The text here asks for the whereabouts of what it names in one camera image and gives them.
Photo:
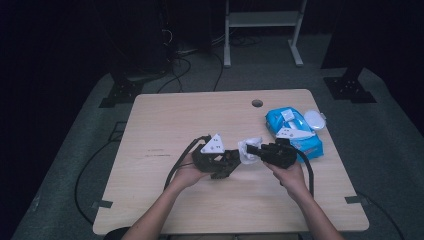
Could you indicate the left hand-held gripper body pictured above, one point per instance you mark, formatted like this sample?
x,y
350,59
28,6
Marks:
x,y
204,160

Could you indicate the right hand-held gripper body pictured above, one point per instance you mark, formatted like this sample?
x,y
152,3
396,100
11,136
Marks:
x,y
281,155

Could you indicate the blue wet wipe pack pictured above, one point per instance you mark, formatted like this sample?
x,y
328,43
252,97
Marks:
x,y
308,146

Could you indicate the person's left hand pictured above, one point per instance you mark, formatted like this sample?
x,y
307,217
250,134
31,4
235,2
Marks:
x,y
186,175

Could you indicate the person's right hand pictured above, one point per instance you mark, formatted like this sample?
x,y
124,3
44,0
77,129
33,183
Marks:
x,y
293,180

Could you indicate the grey tape piece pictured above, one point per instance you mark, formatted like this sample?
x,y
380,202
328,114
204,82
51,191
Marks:
x,y
101,204
356,199

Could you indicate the black stand base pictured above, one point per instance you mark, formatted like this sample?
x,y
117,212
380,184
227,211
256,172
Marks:
x,y
121,93
348,88

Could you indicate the white metal stand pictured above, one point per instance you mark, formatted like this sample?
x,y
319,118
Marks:
x,y
263,19

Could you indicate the black table frame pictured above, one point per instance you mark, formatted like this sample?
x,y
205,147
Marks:
x,y
117,130

